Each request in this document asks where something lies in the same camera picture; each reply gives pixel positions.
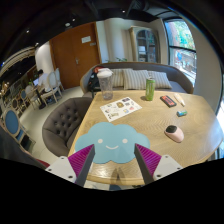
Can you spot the blue cloud-shaped mouse pad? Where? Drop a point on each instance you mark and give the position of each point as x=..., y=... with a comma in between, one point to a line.
x=112, y=142

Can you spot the black-framed window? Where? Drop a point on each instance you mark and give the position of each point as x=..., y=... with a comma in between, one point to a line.
x=182, y=50

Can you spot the grey glass-door cabinet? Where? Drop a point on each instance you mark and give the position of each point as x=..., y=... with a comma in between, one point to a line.
x=145, y=44

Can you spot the cream-coloured pen case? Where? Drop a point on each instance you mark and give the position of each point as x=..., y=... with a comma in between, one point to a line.
x=179, y=99

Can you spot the grey tufted armchair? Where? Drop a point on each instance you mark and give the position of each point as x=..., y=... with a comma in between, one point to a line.
x=61, y=126

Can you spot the striped cushion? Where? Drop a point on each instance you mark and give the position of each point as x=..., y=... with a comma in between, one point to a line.
x=120, y=77
x=137, y=80
x=161, y=80

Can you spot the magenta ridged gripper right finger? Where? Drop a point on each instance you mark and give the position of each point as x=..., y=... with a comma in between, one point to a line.
x=148, y=161

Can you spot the white dining chair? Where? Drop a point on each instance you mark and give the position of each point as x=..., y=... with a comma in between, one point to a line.
x=54, y=88

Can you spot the wooden double door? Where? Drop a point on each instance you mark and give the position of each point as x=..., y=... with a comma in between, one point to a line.
x=74, y=52

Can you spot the pink and black computer mouse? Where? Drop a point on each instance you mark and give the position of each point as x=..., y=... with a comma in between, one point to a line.
x=174, y=133

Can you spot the striped cushion right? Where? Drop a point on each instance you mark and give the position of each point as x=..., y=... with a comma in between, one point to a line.
x=161, y=80

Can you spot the black and red phone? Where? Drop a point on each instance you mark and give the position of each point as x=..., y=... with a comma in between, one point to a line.
x=168, y=101

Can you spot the small teal cylinder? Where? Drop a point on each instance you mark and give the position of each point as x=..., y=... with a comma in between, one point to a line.
x=181, y=113

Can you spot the blue round-back chair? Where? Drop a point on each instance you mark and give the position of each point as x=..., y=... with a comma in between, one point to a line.
x=16, y=130

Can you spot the white sticker sheet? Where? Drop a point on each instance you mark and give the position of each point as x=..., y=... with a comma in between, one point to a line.
x=119, y=108

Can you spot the green drink can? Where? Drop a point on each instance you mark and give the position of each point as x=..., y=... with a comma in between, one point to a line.
x=150, y=87

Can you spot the person in white shirt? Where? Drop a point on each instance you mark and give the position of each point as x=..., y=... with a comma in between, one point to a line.
x=43, y=80

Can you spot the striped cushion middle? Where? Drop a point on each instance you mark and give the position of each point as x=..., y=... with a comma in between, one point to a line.
x=137, y=80

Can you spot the clear plastic tumbler with lid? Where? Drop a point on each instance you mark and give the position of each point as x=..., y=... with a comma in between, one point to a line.
x=105, y=80

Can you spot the striped cushion left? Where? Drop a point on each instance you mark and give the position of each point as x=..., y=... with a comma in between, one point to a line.
x=120, y=77

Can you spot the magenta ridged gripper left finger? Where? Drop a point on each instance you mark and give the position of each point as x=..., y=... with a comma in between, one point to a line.
x=81, y=162

